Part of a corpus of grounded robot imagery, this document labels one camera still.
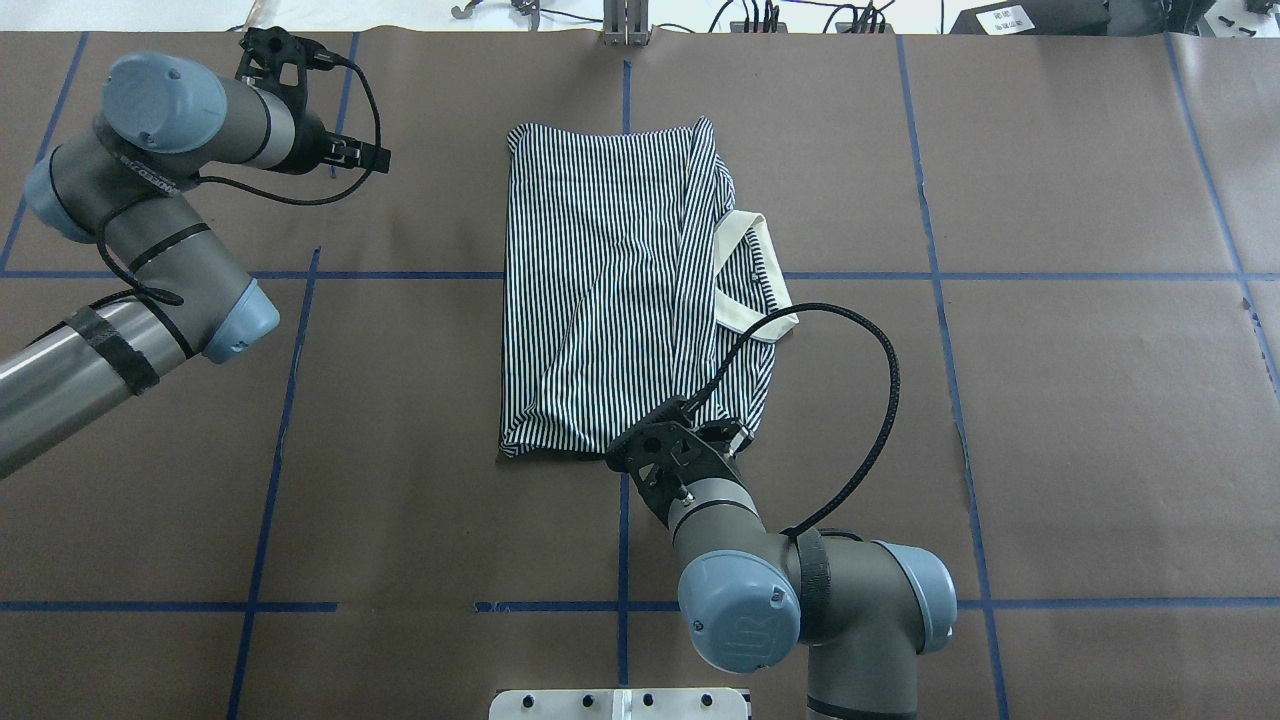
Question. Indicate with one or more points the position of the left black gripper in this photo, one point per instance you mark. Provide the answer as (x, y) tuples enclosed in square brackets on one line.
[(310, 146)]

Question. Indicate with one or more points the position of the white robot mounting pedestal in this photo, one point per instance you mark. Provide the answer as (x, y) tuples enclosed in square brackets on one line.
[(623, 703)]

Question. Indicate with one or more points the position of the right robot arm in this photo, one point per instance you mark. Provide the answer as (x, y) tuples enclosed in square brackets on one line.
[(865, 609)]

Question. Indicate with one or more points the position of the black box with label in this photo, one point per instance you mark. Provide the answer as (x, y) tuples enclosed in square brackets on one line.
[(1048, 18)]

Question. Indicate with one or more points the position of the navy white striped polo shirt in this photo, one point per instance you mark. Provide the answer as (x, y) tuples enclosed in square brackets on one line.
[(630, 273)]

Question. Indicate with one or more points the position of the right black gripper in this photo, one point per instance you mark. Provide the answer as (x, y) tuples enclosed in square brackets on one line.
[(727, 453)]

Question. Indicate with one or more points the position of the aluminium frame post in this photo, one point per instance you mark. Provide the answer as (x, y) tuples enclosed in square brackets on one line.
[(626, 23)]

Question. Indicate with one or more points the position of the brown paper table cover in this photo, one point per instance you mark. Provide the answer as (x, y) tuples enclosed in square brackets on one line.
[(1071, 242)]

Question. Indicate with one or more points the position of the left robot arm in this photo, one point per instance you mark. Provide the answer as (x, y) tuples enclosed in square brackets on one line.
[(121, 188)]

